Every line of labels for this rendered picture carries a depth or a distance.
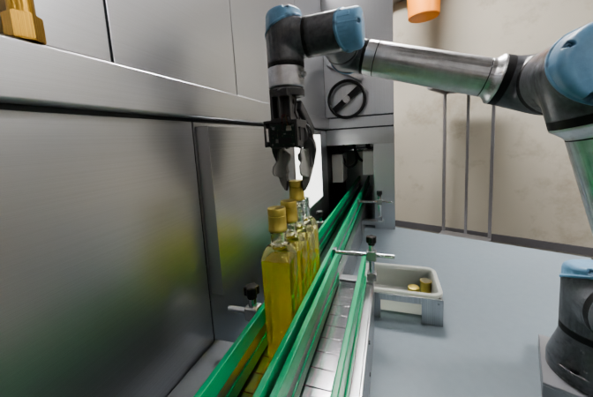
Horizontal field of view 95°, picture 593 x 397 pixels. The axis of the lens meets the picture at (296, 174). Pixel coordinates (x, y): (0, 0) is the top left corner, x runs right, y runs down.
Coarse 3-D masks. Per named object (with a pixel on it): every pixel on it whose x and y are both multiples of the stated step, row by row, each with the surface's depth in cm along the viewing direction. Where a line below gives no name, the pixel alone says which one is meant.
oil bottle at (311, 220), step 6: (306, 222) 65; (312, 222) 66; (312, 228) 65; (318, 228) 69; (318, 234) 69; (318, 240) 69; (318, 246) 69; (318, 252) 69; (318, 258) 69; (318, 264) 69; (318, 270) 69
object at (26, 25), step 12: (12, 0) 26; (24, 0) 26; (0, 12) 26; (12, 12) 25; (24, 12) 26; (12, 24) 25; (24, 24) 26; (36, 24) 27; (24, 36) 26; (36, 36) 27
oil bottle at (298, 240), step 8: (288, 240) 55; (296, 240) 54; (304, 240) 57; (296, 248) 54; (304, 248) 57; (304, 256) 57; (304, 264) 57; (304, 272) 57; (304, 280) 57; (304, 288) 57
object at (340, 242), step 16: (368, 176) 214; (352, 208) 122; (352, 224) 120; (336, 240) 85; (320, 272) 66; (304, 304) 53; (288, 336) 45; (288, 352) 44; (272, 368) 39; (272, 384) 38
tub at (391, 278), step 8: (368, 264) 95; (376, 264) 95; (384, 264) 94; (392, 264) 94; (384, 272) 94; (392, 272) 93; (400, 272) 92; (408, 272) 92; (416, 272) 91; (424, 272) 90; (432, 272) 87; (384, 280) 94; (392, 280) 93; (400, 280) 92; (408, 280) 92; (416, 280) 91; (432, 280) 85; (376, 288) 79; (384, 288) 79; (392, 288) 79; (400, 288) 91; (432, 288) 84; (440, 288) 77; (424, 296) 75; (432, 296) 75; (440, 296) 75
